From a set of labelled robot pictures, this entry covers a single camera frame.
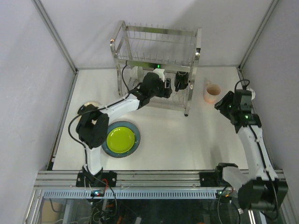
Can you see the black mug cream inside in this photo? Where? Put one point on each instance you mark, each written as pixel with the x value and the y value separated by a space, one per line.
pixel 181 80

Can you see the pink ceramic mug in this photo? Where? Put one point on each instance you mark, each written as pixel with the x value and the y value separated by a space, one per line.
pixel 211 92

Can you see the stainless steel dish rack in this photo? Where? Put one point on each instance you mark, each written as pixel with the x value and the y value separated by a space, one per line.
pixel 157 47

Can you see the aluminium frame post left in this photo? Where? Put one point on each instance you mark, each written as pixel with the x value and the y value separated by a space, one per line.
pixel 54 33

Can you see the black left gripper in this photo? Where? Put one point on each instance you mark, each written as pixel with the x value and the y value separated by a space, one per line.
pixel 168 87

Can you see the cream plate with floral print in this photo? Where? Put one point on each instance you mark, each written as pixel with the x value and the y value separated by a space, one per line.
pixel 89 106

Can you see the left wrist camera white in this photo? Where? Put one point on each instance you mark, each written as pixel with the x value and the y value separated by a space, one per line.
pixel 160 73

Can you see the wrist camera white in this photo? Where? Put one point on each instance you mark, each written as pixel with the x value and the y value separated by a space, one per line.
pixel 253 94
pixel 160 73

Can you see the perforated cable tray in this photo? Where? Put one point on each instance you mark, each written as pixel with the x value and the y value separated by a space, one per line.
pixel 133 194

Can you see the dark blue patterned bowl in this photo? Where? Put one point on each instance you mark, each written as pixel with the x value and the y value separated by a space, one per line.
pixel 135 83

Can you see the lime green plate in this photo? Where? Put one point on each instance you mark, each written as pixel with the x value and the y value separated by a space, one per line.
pixel 120 139

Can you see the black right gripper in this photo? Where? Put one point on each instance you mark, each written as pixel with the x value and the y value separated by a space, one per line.
pixel 224 105

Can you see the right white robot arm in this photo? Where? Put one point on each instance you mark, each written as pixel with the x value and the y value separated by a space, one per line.
pixel 261 190

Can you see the aluminium frame post right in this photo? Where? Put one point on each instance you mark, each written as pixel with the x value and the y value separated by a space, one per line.
pixel 270 10

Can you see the aluminium frame post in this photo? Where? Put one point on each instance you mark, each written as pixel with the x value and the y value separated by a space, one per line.
pixel 54 33
pixel 270 10

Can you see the aluminium front rail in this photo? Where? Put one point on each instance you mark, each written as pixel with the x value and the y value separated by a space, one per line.
pixel 179 179

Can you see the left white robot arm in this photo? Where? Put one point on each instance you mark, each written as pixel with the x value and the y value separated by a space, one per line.
pixel 92 128

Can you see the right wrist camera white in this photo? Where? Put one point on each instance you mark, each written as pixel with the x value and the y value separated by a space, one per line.
pixel 253 94

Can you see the teal patterned white bowl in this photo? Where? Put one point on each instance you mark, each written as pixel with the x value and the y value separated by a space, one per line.
pixel 137 73

